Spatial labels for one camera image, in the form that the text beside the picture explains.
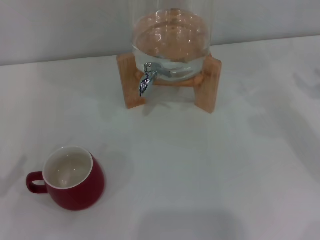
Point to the wooden dispenser stand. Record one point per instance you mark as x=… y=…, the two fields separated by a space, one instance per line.
x=208 y=85

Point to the glass water dispenser jar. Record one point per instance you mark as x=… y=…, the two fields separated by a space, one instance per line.
x=172 y=37

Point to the red ceramic cup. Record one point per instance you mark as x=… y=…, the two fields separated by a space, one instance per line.
x=82 y=185

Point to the chrome faucet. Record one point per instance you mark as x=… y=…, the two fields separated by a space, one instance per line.
x=147 y=78

